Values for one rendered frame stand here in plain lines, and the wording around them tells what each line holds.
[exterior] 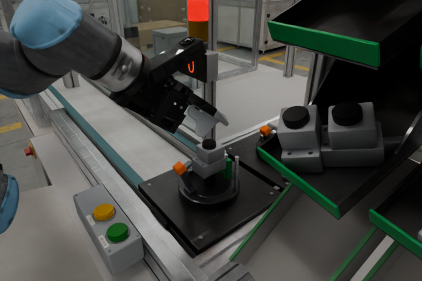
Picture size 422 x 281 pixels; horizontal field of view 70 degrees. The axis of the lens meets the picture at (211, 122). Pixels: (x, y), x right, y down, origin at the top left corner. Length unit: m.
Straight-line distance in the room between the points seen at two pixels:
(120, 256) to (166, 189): 0.17
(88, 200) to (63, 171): 0.32
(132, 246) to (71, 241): 0.21
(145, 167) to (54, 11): 0.57
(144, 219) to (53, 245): 0.24
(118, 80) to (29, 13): 0.13
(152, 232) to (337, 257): 0.35
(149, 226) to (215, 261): 0.16
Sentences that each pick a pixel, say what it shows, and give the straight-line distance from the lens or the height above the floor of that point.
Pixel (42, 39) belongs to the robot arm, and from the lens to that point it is 0.41.
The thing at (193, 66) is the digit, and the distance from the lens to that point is 0.77.
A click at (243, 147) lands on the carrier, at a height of 0.97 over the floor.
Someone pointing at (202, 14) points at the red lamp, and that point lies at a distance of 0.75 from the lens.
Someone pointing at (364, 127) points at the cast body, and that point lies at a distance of 0.34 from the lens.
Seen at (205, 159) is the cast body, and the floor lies 1.07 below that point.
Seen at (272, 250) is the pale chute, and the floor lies 1.03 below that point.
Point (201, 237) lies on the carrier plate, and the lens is 0.60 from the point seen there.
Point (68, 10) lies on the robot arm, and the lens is 0.41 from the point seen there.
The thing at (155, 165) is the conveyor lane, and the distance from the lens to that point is 0.89.
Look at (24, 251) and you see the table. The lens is 0.84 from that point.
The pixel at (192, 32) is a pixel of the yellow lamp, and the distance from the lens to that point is 0.76.
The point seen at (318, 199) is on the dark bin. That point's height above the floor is 1.20.
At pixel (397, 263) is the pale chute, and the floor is 1.09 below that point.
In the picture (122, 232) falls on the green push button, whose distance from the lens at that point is 0.63.
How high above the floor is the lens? 1.42
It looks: 27 degrees down
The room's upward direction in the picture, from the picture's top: straight up
